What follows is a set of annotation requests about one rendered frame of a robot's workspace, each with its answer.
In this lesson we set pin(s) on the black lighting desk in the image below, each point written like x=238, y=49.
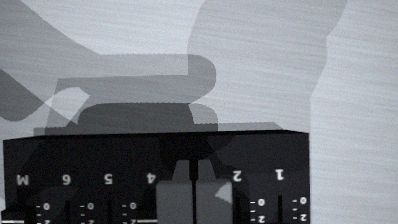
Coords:
x=112, y=178

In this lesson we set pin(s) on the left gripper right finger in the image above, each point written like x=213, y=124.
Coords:
x=213, y=197

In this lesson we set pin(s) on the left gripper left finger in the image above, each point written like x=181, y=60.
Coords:
x=175, y=198

